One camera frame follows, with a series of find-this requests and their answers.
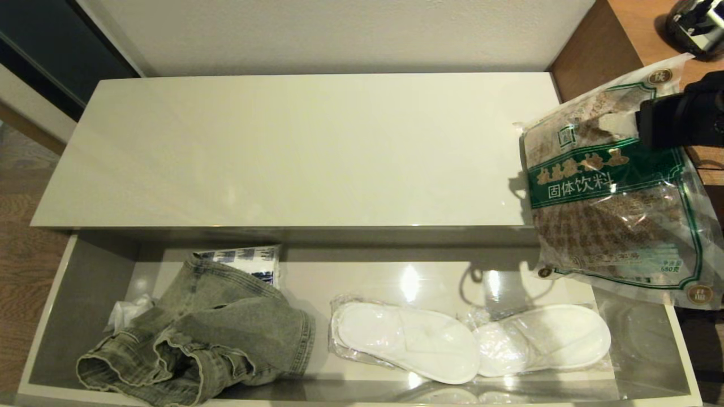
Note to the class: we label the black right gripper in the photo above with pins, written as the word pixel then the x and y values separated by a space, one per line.
pixel 662 121

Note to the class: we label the brown grain packet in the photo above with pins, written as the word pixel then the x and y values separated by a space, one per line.
pixel 611 226

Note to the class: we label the grey-green denim shorts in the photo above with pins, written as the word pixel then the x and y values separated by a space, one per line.
pixel 226 333

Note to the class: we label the white cabinet drawer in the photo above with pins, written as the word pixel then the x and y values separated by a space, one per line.
pixel 85 305

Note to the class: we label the brown wooden desk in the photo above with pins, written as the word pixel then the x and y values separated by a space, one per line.
pixel 594 56

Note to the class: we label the dark glass vase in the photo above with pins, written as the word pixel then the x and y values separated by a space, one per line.
pixel 676 28

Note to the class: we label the white disposable slipper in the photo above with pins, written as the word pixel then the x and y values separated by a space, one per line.
pixel 396 339
pixel 554 336

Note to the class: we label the glossy white low cabinet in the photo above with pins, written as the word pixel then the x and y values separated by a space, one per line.
pixel 339 152

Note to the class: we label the clear plastic slipper bag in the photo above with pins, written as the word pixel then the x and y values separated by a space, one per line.
pixel 345 299

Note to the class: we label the white blue printed packet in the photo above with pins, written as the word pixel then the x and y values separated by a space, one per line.
pixel 254 261

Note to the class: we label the white plastic bag roll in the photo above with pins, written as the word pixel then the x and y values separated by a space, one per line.
pixel 127 314

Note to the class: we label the dark glass door panel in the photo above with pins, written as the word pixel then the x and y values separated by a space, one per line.
pixel 51 51

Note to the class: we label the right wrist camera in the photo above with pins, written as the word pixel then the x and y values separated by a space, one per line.
pixel 704 25

